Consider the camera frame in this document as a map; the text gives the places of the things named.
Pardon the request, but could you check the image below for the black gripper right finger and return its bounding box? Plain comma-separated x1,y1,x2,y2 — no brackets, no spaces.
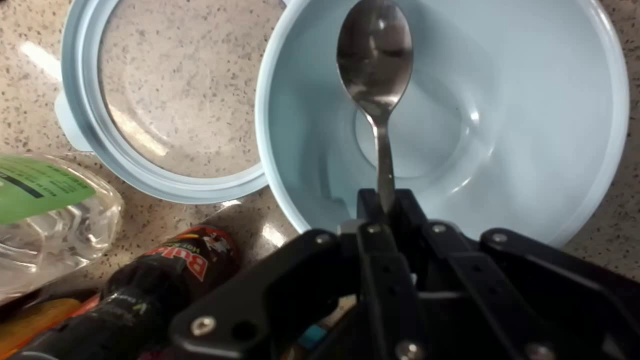
388,188,640,360

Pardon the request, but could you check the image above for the light blue bowl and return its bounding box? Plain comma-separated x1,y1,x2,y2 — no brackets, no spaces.
253,0,632,250

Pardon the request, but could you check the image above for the metal spoon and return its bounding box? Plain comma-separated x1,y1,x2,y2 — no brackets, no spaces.
335,0,415,216

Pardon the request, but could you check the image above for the small dark sauce bottle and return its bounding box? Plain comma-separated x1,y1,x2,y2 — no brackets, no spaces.
12,223,244,360

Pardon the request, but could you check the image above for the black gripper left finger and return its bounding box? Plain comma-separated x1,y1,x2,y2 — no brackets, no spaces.
168,188,415,360

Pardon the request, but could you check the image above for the white small plate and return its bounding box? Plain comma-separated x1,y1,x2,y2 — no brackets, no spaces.
51,0,296,206

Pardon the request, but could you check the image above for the orange sauce bottle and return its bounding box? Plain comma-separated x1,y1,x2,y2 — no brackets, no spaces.
0,295,86,360

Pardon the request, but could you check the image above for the clear spray bottle green label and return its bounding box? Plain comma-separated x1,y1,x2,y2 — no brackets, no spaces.
0,154,126,299

